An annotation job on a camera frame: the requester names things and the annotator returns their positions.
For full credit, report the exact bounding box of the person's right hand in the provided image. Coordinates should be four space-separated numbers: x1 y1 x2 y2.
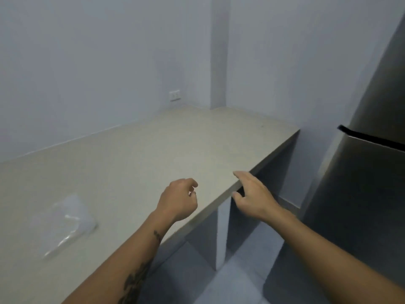
231 171 281 223

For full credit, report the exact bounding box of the person's left hand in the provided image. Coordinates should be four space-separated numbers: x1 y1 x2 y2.
154 178 199 223

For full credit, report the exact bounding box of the person's left forearm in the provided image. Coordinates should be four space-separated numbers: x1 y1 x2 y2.
62 211 176 304

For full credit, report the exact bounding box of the person's right forearm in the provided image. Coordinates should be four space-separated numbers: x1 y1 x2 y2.
264 204 405 304

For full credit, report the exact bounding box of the white table support panel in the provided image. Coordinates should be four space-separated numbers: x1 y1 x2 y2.
216 197 232 271

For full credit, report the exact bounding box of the stainless steel refrigerator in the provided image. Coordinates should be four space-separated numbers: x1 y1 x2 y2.
263 13 405 304

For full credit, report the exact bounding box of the clear plastic bag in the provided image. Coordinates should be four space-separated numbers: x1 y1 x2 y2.
32 194 98 260

